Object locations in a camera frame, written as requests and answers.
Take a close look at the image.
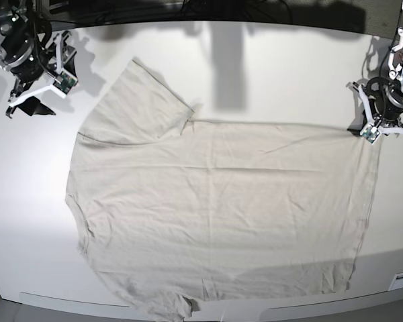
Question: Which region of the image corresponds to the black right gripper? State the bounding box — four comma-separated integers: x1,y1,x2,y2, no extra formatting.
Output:
11,60,56,116

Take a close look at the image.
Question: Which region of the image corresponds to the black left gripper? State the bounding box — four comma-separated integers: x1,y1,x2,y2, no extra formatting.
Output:
364,76,403,128

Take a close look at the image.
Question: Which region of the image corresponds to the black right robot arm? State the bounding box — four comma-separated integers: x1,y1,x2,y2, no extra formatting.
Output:
0,1,56,101

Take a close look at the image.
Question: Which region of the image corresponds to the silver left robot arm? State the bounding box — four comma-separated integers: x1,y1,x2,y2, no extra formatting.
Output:
360,2,403,135

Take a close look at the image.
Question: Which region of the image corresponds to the light grey T-shirt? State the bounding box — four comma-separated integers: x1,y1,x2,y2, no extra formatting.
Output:
66,62,380,321

